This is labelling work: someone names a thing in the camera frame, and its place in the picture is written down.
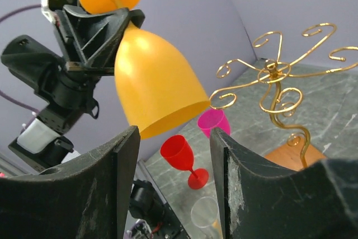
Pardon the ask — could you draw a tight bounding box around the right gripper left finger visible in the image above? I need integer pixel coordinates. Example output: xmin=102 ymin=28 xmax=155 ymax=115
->
xmin=1 ymin=126 xmax=140 ymax=239

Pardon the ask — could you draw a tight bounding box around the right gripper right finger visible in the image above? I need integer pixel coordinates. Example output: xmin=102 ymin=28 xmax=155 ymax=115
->
xmin=210 ymin=128 xmax=357 ymax=238

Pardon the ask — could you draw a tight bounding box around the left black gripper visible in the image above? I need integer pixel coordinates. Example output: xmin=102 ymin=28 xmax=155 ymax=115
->
xmin=55 ymin=5 xmax=145 ymax=76

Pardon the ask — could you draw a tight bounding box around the yellow plastic wine glass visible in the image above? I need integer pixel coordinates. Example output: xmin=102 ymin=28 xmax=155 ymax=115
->
xmin=79 ymin=0 xmax=210 ymax=139

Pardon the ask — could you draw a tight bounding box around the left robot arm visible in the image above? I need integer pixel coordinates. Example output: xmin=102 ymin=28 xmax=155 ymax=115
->
xmin=1 ymin=4 xmax=129 ymax=174

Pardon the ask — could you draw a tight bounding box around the red plastic wine glass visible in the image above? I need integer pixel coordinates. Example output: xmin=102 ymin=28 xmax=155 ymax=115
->
xmin=160 ymin=134 xmax=209 ymax=190

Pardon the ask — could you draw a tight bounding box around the clear wine glass front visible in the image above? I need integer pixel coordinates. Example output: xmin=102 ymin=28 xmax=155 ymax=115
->
xmin=191 ymin=196 xmax=223 ymax=238

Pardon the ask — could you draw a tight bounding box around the magenta plastic wine glass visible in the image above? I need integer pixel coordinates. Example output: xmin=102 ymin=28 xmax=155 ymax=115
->
xmin=197 ymin=109 xmax=231 ymax=138

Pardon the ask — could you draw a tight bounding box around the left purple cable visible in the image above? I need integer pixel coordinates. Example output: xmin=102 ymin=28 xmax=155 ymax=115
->
xmin=0 ymin=3 xmax=43 ymax=114

